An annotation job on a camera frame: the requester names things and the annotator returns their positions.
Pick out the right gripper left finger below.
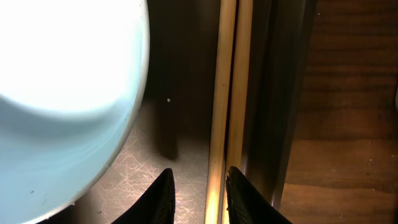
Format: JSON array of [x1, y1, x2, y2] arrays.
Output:
[[113, 168, 175, 224]]

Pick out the light blue bowl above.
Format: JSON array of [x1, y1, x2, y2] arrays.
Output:
[[1, 0, 150, 223]]

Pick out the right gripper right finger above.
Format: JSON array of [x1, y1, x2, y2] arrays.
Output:
[[226, 166, 292, 224]]

